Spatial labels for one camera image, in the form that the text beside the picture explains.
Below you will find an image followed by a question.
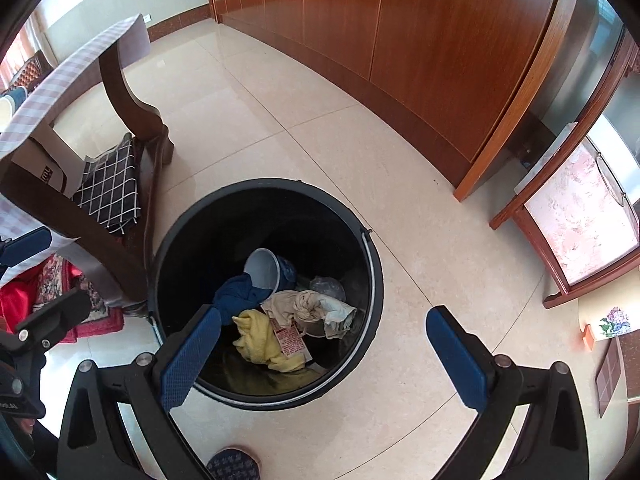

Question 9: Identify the blue cloth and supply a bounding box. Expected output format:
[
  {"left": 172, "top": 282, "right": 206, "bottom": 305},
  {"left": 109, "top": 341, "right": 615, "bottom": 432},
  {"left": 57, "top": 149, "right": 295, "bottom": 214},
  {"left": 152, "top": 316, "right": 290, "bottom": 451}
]
[{"left": 212, "top": 273, "right": 271, "bottom": 326}]

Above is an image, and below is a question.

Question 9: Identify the red snack carton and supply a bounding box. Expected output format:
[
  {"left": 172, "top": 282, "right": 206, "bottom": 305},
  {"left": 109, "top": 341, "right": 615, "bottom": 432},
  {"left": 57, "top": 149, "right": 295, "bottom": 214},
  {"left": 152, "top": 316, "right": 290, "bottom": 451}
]
[{"left": 270, "top": 318, "right": 312, "bottom": 363}]

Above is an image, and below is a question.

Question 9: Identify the black trash bin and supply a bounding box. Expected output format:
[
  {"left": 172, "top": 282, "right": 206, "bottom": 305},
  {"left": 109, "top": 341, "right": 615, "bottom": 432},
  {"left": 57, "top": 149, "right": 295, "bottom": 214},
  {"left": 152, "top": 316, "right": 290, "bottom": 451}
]
[{"left": 149, "top": 179, "right": 384, "bottom": 412}]

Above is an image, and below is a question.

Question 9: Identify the yellow cloth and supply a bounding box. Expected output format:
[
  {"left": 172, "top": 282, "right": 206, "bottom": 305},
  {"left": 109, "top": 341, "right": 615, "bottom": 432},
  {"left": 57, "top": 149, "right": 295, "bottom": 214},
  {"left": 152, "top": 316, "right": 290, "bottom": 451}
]
[{"left": 232, "top": 309, "right": 306, "bottom": 373}]

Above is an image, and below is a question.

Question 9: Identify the blue slipper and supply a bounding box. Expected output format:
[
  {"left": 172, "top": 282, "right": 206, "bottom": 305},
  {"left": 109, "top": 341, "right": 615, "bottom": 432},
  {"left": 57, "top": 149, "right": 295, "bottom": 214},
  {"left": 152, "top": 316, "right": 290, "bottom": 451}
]
[{"left": 206, "top": 446, "right": 262, "bottom": 480}]

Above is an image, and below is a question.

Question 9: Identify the pink checkered tablecloth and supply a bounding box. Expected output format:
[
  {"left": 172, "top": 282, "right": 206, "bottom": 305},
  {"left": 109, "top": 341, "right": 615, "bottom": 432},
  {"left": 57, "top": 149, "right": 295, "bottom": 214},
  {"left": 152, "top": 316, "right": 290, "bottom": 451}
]
[{"left": 1, "top": 14, "right": 151, "bottom": 284}]

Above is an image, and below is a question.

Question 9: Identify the beige cloth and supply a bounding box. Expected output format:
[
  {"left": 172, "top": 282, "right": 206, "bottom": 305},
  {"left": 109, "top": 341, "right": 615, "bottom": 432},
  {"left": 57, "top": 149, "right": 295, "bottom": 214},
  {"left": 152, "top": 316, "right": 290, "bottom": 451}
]
[{"left": 260, "top": 290, "right": 357, "bottom": 339}]

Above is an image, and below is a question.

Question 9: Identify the wooden chair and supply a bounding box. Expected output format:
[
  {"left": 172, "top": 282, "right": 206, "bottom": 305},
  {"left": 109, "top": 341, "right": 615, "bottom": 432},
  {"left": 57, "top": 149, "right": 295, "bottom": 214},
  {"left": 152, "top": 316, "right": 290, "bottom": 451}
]
[{"left": 1, "top": 40, "right": 174, "bottom": 309}]

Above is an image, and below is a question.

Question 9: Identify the red patterned rug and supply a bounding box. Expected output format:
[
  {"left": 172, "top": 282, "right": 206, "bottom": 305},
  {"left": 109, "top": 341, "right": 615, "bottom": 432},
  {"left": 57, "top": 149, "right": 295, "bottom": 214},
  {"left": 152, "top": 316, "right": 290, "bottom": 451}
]
[{"left": 1, "top": 255, "right": 125, "bottom": 344}]

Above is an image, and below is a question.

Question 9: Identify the blue paper cup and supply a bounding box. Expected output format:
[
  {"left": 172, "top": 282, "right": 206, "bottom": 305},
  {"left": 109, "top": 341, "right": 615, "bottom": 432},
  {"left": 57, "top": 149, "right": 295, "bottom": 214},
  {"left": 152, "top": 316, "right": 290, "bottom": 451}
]
[{"left": 244, "top": 248, "right": 296, "bottom": 292}]

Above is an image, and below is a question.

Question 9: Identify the cardboard box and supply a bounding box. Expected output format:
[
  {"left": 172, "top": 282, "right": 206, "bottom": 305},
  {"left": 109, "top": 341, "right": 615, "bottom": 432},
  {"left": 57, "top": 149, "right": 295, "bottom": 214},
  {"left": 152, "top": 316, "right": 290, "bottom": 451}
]
[{"left": 12, "top": 124, "right": 85, "bottom": 198}]

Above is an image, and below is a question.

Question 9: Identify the clear plastic bag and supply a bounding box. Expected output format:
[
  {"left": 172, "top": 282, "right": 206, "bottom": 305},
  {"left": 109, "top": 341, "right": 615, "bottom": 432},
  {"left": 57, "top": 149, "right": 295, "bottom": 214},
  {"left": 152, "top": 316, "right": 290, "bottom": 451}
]
[{"left": 309, "top": 276, "right": 346, "bottom": 302}]

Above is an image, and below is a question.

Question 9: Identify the wooden sofa bench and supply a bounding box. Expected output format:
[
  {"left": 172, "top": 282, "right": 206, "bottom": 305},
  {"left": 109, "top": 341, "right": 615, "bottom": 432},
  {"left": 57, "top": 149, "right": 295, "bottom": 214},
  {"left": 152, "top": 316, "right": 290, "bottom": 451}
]
[{"left": 8, "top": 50, "right": 53, "bottom": 93}]

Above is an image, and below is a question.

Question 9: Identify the long wooden sideboard cabinet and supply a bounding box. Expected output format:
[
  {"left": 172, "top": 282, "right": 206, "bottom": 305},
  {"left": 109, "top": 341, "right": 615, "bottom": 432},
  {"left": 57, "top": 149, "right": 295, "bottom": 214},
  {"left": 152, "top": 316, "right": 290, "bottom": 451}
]
[{"left": 209, "top": 0, "right": 577, "bottom": 200}]

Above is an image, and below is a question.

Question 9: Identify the black checkered cushion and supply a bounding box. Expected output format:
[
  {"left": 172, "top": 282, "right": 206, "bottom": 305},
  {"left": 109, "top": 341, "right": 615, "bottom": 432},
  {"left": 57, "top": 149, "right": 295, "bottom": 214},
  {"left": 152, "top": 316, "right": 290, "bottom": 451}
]
[{"left": 72, "top": 132, "right": 142, "bottom": 236}]

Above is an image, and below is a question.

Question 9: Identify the wooden framed pink stool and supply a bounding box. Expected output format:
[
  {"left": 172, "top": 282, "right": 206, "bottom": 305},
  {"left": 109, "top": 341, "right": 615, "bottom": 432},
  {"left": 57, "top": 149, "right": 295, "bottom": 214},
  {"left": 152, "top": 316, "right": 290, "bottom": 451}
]
[{"left": 489, "top": 30, "right": 639, "bottom": 309}]

